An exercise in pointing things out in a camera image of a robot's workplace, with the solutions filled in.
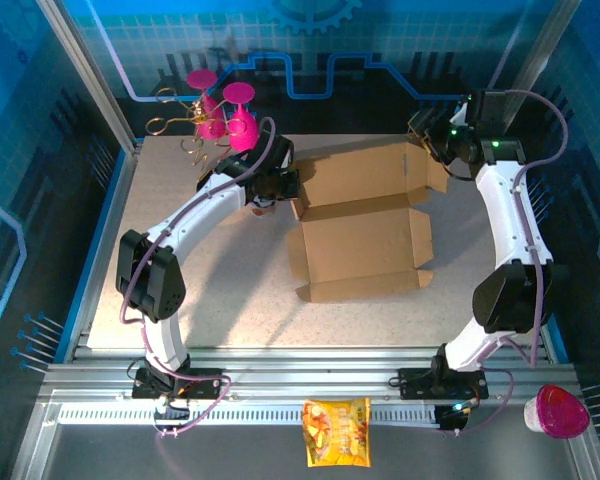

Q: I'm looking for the gold wire glass rack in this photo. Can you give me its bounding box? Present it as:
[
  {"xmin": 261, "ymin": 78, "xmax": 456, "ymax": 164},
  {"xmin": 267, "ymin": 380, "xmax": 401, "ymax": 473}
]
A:
[{"xmin": 146, "ymin": 87, "xmax": 241, "ymax": 174}]

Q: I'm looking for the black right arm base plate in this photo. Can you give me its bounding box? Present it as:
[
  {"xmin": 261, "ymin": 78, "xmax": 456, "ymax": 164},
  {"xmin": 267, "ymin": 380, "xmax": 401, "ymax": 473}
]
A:
[{"xmin": 397, "ymin": 367, "xmax": 490, "ymax": 401}]

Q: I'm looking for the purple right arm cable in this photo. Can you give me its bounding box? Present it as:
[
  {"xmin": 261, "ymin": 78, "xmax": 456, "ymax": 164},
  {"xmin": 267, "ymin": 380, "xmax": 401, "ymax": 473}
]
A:
[{"xmin": 437, "ymin": 88, "xmax": 570, "ymax": 437}]

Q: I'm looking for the brown cardboard paper box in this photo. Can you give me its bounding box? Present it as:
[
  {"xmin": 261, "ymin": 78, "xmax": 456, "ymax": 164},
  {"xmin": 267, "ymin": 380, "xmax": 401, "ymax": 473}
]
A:
[{"xmin": 285, "ymin": 141, "xmax": 451, "ymax": 304}]

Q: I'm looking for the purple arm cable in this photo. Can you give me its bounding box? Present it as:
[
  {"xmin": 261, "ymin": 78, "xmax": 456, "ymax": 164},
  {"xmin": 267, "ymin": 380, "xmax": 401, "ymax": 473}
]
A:
[
  {"xmin": 437, "ymin": 88, "xmax": 570, "ymax": 437},
  {"xmin": 117, "ymin": 116, "xmax": 281, "ymax": 441}
]

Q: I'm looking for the aluminium frame rail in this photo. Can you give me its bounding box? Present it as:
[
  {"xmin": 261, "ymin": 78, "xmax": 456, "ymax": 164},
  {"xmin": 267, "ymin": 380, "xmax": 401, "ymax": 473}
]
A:
[{"xmin": 37, "ymin": 344, "xmax": 581, "ymax": 401}]

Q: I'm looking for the white slotted cable duct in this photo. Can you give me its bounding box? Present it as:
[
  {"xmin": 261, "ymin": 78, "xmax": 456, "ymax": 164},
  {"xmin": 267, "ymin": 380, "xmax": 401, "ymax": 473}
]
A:
[{"xmin": 57, "ymin": 402, "xmax": 441, "ymax": 426}]

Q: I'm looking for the pink plastic goblet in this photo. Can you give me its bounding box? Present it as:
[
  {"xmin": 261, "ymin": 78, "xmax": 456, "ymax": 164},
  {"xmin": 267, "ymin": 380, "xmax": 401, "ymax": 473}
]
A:
[
  {"xmin": 186, "ymin": 68, "xmax": 227, "ymax": 142},
  {"xmin": 222, "ymin": 81, "xmax": 262, "ymax": 154}
]

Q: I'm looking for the small black controller board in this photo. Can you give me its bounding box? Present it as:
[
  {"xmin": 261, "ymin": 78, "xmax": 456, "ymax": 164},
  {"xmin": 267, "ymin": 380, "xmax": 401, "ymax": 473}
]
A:
[{"xmin": 434, "ymin": 399, "xmax": 481, "ymax": 436}]

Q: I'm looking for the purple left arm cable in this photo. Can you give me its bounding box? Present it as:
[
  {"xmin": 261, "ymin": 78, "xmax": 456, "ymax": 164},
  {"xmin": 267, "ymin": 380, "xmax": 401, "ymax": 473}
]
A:
[{"xmin": 117, "ymin": 116, "xmax": 281, "ymax": 441}]

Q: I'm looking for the yellow snack bag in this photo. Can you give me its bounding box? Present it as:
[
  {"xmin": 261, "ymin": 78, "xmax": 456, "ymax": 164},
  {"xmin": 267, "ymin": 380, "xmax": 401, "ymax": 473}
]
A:
[{"xmin": 302, "ymin": 397, "xmax": 373, "ymax": 469}]

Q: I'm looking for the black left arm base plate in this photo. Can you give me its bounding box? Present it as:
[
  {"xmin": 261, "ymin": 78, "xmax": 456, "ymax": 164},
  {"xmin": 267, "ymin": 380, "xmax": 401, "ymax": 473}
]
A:
[{"xmin": 129, "ymin": 367, "xmax": 231, "ymax": 401}]

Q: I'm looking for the aluminium frame post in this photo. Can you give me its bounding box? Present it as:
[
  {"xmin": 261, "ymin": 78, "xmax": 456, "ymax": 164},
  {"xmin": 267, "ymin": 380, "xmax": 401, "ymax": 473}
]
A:
[
  {"xmin": 35, "ymin": 0, "xmax": 145, "ymax": 154},
  {"xmin": 481, "ymin": 0, "xmax": 582, "ymax": 151}
]

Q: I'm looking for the white cup with pink lid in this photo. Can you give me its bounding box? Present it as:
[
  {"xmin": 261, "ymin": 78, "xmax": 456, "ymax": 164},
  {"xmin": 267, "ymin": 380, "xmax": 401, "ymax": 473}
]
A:
[{"xmin": 523, "ymin": 383, "xmax": 591, "ymax": 440}]

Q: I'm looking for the small white controller board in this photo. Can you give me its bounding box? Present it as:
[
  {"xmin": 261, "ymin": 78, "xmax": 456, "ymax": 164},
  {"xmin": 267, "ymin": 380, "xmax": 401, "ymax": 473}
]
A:
[{"xmin": 152, "ymin": 397, "xmax": 192, "ymax": 440}]

